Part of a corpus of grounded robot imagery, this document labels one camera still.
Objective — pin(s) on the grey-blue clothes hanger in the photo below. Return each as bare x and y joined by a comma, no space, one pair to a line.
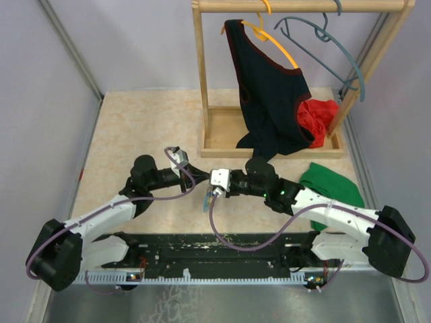
355,83

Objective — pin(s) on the green cloth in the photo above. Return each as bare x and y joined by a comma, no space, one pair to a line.
332,185

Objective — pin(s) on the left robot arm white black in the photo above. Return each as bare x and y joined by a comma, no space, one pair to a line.
63,250

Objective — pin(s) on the wooden clothes rack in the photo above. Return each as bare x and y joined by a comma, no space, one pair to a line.
223,125

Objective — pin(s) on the navy tank top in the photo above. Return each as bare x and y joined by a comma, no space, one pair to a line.
270,96

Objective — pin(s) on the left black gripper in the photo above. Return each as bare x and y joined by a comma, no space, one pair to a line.
197,175

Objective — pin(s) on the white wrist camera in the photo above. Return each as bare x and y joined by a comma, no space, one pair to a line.
220,181
178,159

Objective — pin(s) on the right aluminium frame rail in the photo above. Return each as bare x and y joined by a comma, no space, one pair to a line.
358,158

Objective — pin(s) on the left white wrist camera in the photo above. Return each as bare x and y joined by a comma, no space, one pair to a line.
178,159

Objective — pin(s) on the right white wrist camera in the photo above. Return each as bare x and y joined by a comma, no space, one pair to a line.
220,181

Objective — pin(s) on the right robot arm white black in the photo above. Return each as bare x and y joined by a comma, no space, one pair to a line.
381,238

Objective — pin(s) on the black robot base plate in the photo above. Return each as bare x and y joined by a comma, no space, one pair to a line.
205,257

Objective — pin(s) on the left aluminium frame rail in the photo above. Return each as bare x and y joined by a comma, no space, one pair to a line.
70,47

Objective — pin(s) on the metal disc with keyrings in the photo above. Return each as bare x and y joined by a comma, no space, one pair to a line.
210,191

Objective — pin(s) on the aluminium frame rail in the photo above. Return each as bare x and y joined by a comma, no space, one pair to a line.
358,158
70,47

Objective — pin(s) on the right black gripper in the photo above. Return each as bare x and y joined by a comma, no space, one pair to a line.
231,193

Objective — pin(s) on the red cloth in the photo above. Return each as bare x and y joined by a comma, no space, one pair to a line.
316,116

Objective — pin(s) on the yellow clothes hanger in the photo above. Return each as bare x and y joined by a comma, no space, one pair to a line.
263,36

